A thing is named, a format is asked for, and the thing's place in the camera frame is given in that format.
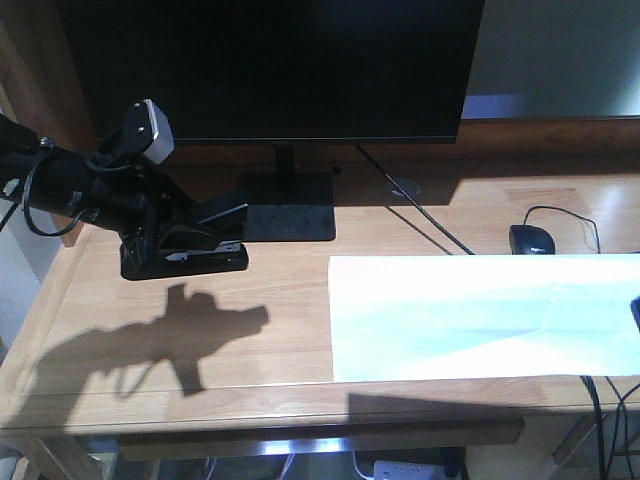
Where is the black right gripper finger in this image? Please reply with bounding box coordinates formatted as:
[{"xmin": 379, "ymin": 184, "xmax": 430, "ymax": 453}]
[{"xmin": 630, "ymin": 297, "xmax": 640, "ymax": 329}]

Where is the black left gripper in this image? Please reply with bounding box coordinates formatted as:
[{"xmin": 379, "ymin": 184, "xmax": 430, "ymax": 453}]
[{"xmin": 89, "ymin": 145, "xmax": 200, "ymax": 265}]

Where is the black orange stapler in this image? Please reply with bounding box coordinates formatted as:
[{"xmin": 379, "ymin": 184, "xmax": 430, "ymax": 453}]
[{"xmin": 120, "ymin": 191, "xmax": 249, "ymax": 281}]

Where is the white paper sheet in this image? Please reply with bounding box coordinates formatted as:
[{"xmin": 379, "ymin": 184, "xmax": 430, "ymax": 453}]
[{"xmin": 328, "ymin": 254, "xmax": 639, "ymax": 382}]

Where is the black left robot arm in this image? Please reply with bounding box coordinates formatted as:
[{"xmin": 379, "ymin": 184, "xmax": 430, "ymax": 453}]
[{"xmin": 1, "ymin": 101, "xmax": 219, "ymax": 279}]

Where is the wooden desk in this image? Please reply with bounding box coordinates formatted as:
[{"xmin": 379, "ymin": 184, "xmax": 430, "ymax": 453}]
[{"xmin": 1, "ymin": 119, "xmax": 639, "ymax": 479}]

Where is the black computer mouse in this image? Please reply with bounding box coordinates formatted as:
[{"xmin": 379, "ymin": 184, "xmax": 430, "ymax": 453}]
[{"xmin": 509, "ymin": 224, "xmax": 556, "ymax": 255}]

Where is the black computer monitor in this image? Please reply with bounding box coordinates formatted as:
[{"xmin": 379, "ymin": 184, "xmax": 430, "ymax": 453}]
[{"xmin": 57, "ymin": 1, "xmax": 484, "ymax": 241}]

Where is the white power strip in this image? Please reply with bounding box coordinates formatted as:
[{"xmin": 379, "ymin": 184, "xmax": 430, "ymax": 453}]
[{"xmin": 373, "ymin": 460, "xmax": 445, "ymax": 480}]

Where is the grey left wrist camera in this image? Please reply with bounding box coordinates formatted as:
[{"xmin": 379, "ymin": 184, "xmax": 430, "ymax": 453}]
[{"xmin": 122, "ymin": 99, "xmax": 175, "ymax": 165}]

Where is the black mouse cable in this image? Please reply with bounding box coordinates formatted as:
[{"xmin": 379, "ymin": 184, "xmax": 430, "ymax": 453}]
[{"xmin": 522, "ymin": 204, "xmax": 601, "ymax": 256}]

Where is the black monitor cable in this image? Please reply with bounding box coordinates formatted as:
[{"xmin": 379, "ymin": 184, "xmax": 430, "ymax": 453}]
[{"xmin": 355, "ymin": 144, "xmax": 476, "ymax": 256}]

